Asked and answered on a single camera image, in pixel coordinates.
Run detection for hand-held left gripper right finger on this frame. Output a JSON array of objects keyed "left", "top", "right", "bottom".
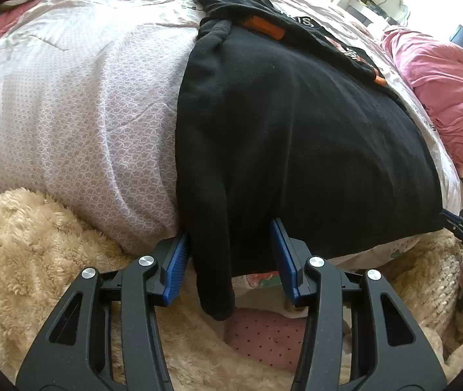
[{"left": 270, "top": 218, "right": 448, "bottom": 391}]

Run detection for pink printed bed cover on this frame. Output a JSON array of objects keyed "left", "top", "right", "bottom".
[{"left": 0, "top": 0, "right": 463, "bottom": 271}]

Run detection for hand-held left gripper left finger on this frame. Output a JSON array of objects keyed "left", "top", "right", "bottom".
[{"left": 15, "top": 232, "right": 191, "bottom": 391}]

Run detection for white desk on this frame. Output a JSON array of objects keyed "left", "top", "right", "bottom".
[{"left": 347, "top": 0, "right": 409, "bottom": 25}]

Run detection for pink dotted pants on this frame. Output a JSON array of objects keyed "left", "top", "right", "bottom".
[{"left": 223, "top": 307, "right": 309, "bottom": 371}]

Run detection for pink duvet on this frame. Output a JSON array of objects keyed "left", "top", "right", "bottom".
[{"left": 380, "top": 24, "right": 463, "bottom": 212}]

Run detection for black sweater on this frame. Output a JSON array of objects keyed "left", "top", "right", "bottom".
[{"left": 175, "top": 0, "right": 446, "bottom": 322}]

